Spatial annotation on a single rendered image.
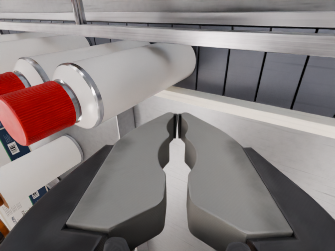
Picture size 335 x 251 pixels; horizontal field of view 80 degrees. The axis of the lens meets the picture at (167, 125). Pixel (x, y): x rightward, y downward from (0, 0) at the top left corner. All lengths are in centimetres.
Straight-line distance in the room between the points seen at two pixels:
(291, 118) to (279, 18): 10
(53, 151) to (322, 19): 55
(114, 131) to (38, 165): 21
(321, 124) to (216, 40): 12
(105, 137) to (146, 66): 31
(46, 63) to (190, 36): 12
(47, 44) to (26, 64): 15
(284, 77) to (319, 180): 18
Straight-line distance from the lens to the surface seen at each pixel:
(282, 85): 25
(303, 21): 24
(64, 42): 37
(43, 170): 56
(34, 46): 35
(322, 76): 25
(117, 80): 16
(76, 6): 28
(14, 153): 78
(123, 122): 43
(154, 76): 19
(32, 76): 20
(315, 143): 33
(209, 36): 17
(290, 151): 34
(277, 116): 23
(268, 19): 25
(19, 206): 89
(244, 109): 23
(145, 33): 20
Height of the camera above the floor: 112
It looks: 47 degrees down
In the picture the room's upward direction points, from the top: 128 degrees counter-clockwise
